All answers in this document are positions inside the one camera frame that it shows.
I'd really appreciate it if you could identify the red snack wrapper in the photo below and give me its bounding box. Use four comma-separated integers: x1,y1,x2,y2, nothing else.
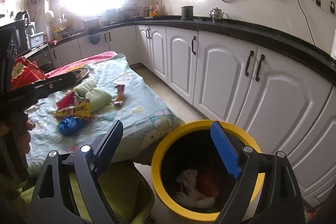
56,90,76,109

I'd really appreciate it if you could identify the yellow red paper box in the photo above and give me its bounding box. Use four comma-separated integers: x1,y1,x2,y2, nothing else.
54,99,92,122

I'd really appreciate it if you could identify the green foam net bundle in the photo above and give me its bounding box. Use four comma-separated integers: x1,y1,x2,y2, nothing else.
74,79,112,113

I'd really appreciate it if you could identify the white foam net bundle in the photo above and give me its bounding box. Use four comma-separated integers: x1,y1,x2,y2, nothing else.
173,169,215,209

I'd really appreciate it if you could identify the yellow rimmed trash bin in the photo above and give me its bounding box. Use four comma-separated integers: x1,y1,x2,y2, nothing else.
150,119,266,222

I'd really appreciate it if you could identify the person's left hand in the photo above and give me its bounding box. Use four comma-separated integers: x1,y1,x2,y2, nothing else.
1,112,35,156

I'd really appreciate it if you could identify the red floral cushion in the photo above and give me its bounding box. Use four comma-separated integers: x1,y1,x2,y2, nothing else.
11,56,46,90

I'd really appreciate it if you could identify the round metal tray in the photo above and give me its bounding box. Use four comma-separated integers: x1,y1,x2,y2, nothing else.
71,67,89,83

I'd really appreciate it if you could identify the blue crumpled glove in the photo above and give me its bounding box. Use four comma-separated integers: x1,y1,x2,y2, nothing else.
59,116,87,136

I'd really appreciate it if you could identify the black microwave oven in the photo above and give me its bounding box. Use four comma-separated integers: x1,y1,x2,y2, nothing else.
14,20,30,55

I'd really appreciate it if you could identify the pink orange snack wrapper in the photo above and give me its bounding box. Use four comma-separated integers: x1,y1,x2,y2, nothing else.
113,85,125,107

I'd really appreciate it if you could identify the cartoon print tablecloth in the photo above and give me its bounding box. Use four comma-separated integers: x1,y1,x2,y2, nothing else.
26,54,184,176

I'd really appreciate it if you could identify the metal cooking pot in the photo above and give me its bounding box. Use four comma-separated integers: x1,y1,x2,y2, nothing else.
81,17,100,31

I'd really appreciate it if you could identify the steel teapot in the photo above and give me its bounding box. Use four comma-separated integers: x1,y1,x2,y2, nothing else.
209,8,228,22

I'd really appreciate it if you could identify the dark metal cup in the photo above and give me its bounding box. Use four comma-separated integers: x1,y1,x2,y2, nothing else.
181,6,194,20

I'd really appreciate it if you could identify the black power cable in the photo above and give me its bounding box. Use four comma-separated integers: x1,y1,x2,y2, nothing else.
295,0,317,47

